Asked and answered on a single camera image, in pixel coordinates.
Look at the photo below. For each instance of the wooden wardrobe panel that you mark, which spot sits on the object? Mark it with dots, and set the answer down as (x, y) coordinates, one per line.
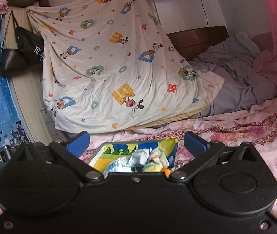
(26, 88)

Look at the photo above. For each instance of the Mickey Mouse print pillow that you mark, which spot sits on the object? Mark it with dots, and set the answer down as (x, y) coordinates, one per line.
(109, 66)

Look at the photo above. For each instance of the white quilted cloth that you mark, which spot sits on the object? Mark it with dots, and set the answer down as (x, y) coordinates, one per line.
(125, 164)

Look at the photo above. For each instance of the colourful patterned cloth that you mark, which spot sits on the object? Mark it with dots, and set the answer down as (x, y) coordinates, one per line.
(156, 161)

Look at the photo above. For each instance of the grey crumpled blanket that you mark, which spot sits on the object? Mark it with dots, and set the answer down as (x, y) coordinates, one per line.
(243, 87)

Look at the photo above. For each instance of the pink floral bed sheet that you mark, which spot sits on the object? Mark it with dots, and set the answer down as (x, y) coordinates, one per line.
(257, 125)

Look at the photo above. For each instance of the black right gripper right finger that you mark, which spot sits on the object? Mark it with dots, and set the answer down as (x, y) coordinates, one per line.
(204, 153)

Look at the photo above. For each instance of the black fabric bag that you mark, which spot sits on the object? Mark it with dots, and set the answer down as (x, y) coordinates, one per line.
(30, 45)

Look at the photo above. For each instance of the brown wooden headboard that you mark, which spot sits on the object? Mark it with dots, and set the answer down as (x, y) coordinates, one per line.
(190, 43)

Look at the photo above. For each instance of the black leather handbag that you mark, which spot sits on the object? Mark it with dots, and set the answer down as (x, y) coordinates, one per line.
(14, 61)

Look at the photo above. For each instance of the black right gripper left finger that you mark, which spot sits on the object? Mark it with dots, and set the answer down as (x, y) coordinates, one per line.
(67, 154)

